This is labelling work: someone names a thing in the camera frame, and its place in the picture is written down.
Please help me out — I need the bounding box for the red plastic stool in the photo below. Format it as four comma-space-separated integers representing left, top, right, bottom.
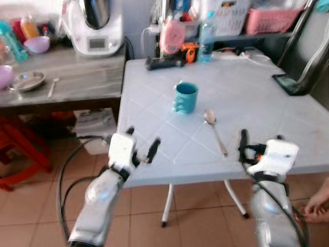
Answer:
0, 115, 53, 192

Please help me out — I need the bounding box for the black smartphone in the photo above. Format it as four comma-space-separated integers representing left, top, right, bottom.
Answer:
272, 74, 305, 96

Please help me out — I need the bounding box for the white plastic folding table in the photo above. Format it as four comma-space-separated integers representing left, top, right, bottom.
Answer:
117, 48, 329, 227

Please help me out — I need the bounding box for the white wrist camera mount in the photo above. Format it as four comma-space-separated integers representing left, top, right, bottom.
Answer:
107, 132, 137, 172
246, 137, 300, 179

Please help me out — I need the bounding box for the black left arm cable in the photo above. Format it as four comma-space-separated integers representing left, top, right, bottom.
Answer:
56, 135, 113, 243

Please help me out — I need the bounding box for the pink plastic basket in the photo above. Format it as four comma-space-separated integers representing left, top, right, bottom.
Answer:
245, 8, 305, 35

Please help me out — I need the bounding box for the orange bottle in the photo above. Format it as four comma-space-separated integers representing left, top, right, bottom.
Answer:
20, 15, 40, 40

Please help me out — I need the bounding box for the teal plastic bottle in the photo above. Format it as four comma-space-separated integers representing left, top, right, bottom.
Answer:
0, 20, 29, 63

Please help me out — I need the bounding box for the teal ceramic cup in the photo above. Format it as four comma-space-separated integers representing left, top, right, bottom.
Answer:
173, 81, 199, 115

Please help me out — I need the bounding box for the clear plastic water bottle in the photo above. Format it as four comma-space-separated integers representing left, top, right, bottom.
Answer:
199, 11, 215, 64

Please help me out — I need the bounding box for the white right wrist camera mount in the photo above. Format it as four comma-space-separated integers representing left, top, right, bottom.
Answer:
246, 137, 300, 179

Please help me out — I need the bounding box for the red container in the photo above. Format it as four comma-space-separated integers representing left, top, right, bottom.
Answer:
9, 19, 26, 44

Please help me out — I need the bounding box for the small orange gadget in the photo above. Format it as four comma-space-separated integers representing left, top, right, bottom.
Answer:
181, 43, 199, 64

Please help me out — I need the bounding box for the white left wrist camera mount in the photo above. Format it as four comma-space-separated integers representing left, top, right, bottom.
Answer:
107, 132, 137, 172

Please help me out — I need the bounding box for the purple plastic bowl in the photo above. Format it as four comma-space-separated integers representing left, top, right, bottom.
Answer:
24, 36, 51, 55

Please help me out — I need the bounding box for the white kitchen appliance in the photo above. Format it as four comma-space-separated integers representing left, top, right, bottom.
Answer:
61, 0, 125, 57

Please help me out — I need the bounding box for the short metal spoon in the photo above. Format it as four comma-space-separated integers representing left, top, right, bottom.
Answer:
47, 78, 60, 99

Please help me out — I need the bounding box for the grey wooden side table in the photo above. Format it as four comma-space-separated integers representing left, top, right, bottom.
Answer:
0, 43, 127, 117

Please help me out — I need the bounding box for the black oblong device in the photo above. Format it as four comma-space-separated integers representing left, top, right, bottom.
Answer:
145, 57, 186, 71

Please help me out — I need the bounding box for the grey folded frame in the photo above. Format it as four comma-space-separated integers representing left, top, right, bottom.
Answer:
278, 0, 329, 97

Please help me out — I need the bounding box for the long metal spoon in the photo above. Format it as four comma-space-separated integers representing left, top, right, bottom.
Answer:
204, 109, 229, 158

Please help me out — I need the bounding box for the person's bare foot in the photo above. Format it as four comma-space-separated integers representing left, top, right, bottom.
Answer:
303, 178, 329, 224

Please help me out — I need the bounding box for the white box with clutter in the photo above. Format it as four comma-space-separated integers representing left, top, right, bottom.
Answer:
74, 108, 118, 155

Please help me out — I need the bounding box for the round metal plate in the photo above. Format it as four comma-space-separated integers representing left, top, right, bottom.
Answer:
10, 71, 47, 93

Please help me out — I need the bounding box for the pink round gadget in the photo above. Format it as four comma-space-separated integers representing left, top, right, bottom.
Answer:
159, 20, 186, 56

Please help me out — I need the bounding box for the white plastic basket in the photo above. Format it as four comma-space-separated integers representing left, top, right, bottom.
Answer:
202, 0, 252, 37

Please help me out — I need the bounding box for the pink plastic bowl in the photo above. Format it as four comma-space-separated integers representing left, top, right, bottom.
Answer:
0, 65, 15, 91

